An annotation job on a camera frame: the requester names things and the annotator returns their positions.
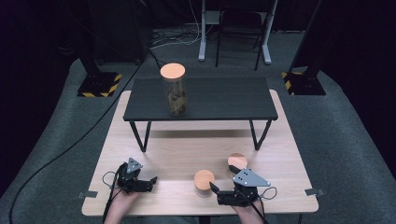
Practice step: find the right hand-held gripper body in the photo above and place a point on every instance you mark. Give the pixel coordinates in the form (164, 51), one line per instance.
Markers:
(246, 180)

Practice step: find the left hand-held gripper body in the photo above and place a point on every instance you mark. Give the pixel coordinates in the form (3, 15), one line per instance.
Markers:
(130, 182)

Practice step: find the glass jar red chilies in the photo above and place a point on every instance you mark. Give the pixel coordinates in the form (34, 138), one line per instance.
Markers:
(238, 160)

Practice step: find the glass jar white grains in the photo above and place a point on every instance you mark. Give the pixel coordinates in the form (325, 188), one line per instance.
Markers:
(204, 179)

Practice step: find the black raised shelf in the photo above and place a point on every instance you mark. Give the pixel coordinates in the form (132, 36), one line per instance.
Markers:
(218, 99)

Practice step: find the tall glass jar dried leaves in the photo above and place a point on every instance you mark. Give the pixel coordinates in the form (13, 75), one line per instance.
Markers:
(176, 96)

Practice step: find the person's left hand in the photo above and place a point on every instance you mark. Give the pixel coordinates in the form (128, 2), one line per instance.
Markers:
(126, 198)

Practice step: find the person's right hand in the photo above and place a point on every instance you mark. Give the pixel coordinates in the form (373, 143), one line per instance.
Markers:
(247, 209)

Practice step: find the black stand with striped base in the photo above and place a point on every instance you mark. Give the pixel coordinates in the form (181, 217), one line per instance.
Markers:
(99, 84)
(303, 82)

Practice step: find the black chair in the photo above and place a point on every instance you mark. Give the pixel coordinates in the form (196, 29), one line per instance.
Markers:
(236, 28)

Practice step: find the grey table edge bracket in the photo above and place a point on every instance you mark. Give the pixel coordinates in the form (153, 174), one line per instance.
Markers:
(87, 194)
(314, 192)

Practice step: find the white desk frame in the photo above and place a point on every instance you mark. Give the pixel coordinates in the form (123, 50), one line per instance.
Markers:
(202, 46)

